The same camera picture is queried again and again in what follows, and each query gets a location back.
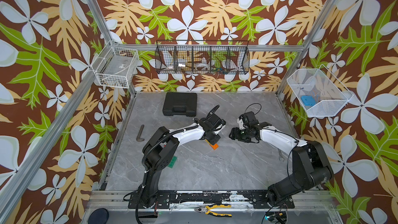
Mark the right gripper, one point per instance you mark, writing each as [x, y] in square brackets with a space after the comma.
[234, 134]

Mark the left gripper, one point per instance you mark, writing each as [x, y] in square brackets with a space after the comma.
[215, 140]

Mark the orange lego brick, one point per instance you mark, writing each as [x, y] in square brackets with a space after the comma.
[214, 147]

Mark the dark green lego brick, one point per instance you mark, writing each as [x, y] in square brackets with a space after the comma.
[172, 162]

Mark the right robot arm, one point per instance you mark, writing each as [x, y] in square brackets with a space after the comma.
[310, 165]

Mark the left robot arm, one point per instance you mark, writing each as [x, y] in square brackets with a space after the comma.
[160, 149]

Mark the black plastic tool case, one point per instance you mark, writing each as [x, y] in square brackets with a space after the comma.
[180, 103]

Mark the blue object in basket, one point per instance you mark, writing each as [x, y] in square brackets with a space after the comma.
[308, 100]

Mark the white mesh basket right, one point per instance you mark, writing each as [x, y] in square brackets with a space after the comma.
[320, 83]

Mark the black round disc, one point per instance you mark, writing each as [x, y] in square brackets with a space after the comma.
[99, 216]

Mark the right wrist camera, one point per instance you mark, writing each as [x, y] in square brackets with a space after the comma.
[247, 120]

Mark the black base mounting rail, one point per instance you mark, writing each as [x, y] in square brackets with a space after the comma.
[163, 199]

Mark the black wire basket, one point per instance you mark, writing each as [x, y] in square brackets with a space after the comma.
[225, 57]

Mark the white wire basket left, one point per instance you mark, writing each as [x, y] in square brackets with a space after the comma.
[115, 66]

